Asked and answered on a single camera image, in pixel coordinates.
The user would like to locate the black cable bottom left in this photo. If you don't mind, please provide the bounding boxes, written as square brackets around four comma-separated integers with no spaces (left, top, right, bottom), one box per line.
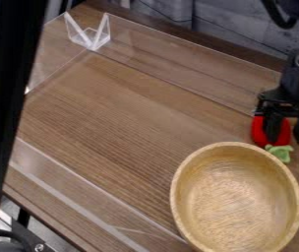
[0,228,32,252]

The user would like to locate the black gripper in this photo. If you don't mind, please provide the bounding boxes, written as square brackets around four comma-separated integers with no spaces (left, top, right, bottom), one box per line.
[254,87,299,144]

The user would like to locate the clear acrylic tray walls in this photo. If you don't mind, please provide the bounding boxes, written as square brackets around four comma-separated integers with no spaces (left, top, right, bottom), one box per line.
[4,7,280,252]

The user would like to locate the red plush strawberry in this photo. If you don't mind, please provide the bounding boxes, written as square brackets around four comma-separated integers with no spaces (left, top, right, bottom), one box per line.
[251,116,294,164]

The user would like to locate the wooden bowl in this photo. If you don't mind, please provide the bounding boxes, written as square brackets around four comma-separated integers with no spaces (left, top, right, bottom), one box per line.
[170,142,299,252]

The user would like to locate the black foreground pole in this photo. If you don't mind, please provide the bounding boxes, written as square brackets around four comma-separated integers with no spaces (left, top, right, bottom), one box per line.
[0,0,51,242]

